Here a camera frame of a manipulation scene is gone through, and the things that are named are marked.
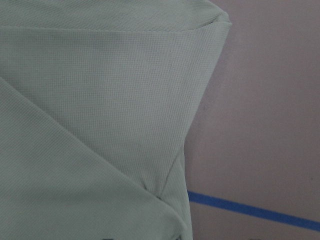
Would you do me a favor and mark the olive green long-sleeve shirt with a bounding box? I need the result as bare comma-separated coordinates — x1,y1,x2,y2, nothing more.
0,0,232,240

